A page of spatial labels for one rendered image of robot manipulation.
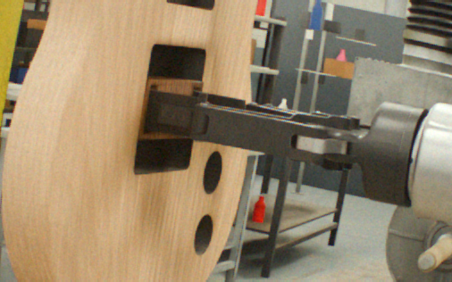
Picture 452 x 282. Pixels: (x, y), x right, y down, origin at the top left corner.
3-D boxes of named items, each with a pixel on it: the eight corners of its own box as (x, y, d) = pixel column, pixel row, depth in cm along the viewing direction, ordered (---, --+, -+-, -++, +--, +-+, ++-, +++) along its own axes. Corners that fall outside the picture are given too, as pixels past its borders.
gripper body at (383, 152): (399, 213, 74) (280, 189, 78) (423, 203, 82) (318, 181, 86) (417, 109, 74) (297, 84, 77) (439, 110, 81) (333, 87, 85)
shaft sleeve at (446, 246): (434, 251, 171) (443, 234, 171) (449, 259, 170) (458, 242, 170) (414, 266, 155) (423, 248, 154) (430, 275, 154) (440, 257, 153)
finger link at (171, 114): (220, 134, 80) (204, 135, 77) (158, 121, 82) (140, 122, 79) (223, 113, 80) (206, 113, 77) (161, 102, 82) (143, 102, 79)
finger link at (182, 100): (201, 139, 81) (196, 139, 80) (119, 122, 84) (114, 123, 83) (207, 99, 81) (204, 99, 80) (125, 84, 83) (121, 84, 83)
